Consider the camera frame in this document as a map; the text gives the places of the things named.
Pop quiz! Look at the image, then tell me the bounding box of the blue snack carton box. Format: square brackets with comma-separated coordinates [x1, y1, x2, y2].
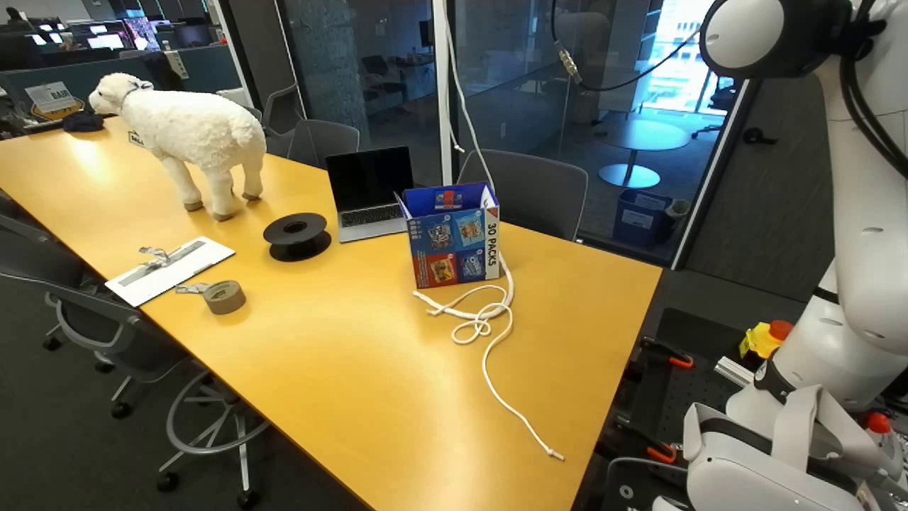
[395, 181, 505, 292]

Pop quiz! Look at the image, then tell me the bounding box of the thin long white rope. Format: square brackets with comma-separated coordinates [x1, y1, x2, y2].
[412, 0, 566, 462]

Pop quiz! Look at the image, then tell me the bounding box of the dark grey office chair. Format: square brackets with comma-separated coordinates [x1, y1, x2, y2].
[453, 146, 591, 245]
[0, 193, 93, 286]
[285, 117, 362, 171]
[0, 268, 202, 424]
[154, 367, 278, 508]
[261, 83, 305, 137]

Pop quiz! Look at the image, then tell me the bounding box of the grey open laptop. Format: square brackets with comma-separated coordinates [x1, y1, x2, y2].
[322, 142, 419, 248]

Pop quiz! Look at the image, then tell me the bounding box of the black tape roll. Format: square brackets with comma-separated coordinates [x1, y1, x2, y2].
[261, 210, 335, 265]

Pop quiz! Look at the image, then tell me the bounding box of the blue bin behind glass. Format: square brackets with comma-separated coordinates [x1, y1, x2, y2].
[613, 193, 693, 249]

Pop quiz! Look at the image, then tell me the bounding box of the black equipment cart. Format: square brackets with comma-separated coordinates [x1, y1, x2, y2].
[578, 301, 788, 511]

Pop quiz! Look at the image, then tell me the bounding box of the white toy sheep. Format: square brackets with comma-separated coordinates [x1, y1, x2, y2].
[85, 72, 268, 224]

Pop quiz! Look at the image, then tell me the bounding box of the yellow and red toy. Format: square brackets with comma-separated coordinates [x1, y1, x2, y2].
[737, 318, 795, 363]

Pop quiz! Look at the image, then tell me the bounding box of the white VR headset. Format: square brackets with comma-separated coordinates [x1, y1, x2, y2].
[677, 381, 908, 511]

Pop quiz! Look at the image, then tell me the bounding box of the dark blue office divider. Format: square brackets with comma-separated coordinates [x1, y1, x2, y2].
[0, 41, 244, 103]

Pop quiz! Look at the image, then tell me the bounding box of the small black pouch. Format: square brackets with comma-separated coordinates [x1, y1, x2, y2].
[58, 108, 107, 134]

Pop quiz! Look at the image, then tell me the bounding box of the white desk sign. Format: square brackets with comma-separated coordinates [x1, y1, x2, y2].
[22, 81, 81, 123]

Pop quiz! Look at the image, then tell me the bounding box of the small red cap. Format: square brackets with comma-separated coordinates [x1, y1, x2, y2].
[861, 410, 896, 441]

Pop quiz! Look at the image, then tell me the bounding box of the round pedestal table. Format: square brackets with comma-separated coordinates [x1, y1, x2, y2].
[595, 117, 693, 193]

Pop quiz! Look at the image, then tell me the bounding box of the orange handled clamp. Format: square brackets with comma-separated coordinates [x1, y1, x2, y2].
[640, 337, 698, 374]
[647, 441, 684, 468]

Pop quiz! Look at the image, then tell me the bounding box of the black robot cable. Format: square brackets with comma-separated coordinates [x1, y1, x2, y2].
[551, 0, 908, 181]

